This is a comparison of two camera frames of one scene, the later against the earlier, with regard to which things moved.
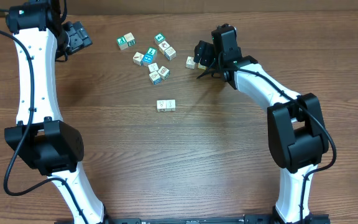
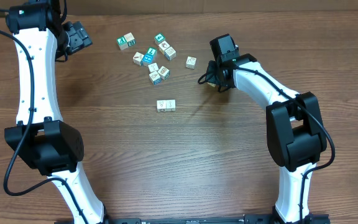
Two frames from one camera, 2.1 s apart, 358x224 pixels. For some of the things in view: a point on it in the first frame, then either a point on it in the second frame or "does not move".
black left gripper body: x=74 y=40 does not move
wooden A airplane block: x=161 y=105 does not move
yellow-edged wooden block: x=201 y=66 → x=212 y=84
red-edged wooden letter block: x=171 y=105 does not move
